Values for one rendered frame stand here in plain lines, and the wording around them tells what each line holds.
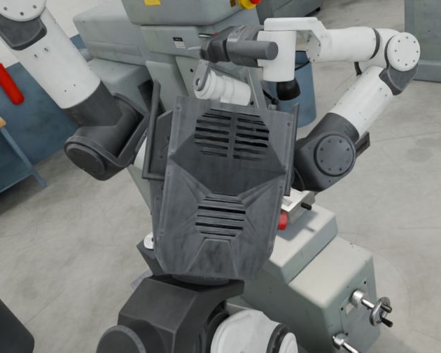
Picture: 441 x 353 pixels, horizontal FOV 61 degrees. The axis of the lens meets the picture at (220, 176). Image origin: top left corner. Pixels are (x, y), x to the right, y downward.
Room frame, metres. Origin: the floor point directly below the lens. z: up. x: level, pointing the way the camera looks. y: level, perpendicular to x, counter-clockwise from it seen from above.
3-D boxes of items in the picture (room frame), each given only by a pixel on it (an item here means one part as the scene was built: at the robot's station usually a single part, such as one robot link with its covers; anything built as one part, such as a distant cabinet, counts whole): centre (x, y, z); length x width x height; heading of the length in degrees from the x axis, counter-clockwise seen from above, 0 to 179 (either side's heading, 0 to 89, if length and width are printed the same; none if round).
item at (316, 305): (1.21, -0.13, 0.43); 0.81 x 0.32 x 0.60; 28
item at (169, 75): (1.41, -0.03, 1.47); 0.24 x 0.19 x 0.26; 118
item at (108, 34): (1.68, 0.11, 1.66); 0.80 x 0.23 x 0.20; 28
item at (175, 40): (1.27, -0.10, 1.68); 0.34 x 0.24 x 0.10; 28
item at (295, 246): (1.23, -0.12, 0.79); 0.50 x 0.35 x 0.12; 28
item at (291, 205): (1.23, -0.17, 0.99); 0.35 x 0.15 x 0.11; 29
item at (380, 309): (0.79, -0.36, 0.63); 0.16 x 0.12 x 0.12; 28
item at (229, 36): (0.87, -0.14, 1.70); 0.13 x 0.12 x 0.10; 118
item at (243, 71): (1.14, -0.17, 1.45); 0.04 x 0.04 x 0.21; 28
